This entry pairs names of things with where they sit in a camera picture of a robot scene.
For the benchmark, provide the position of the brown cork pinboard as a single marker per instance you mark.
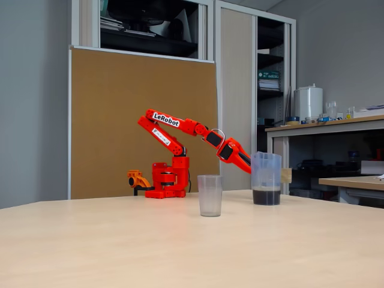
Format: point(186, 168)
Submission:
point(114, 105)

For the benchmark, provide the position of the translucent plastic pitcher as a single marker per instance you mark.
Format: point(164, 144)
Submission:
point(266, 196)

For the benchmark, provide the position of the grey open shelf cabinet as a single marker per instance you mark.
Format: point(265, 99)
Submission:
point(90, 24)

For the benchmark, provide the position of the orange table clamp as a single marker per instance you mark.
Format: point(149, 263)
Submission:
point(138, 180)

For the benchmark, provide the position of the small yellow labelled bottle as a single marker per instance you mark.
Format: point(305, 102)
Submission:
point(349, 114)

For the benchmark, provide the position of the clear drinking glass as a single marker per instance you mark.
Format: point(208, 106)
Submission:
point(331, 109)

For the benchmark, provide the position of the stack of papers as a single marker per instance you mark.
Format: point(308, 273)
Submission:
point(269, 85)

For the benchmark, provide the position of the red robot arm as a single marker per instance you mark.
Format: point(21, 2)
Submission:
point(180, 165)

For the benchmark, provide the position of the wooden top low desk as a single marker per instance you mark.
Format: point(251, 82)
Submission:
point(351, 181)

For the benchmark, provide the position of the blue tape roll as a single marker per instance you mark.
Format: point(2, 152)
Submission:
point(293, 118)

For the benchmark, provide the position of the white flat box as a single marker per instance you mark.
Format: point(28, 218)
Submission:
point(372, 167)

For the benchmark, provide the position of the white cylindrical water kettle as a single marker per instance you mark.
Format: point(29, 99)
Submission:
point(309, 102)

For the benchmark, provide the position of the green box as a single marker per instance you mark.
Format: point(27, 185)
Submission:
point(268, 75)

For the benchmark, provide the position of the grey roller door cabinet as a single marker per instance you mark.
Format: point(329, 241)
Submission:
point(237, 90)

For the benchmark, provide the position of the clear plastic cup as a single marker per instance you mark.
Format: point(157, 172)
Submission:
point(210, 198)

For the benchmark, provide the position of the wooden top side bench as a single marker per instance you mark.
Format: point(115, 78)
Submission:
point(324, 126)

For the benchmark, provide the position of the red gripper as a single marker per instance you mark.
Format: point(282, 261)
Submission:
point(237, 153)

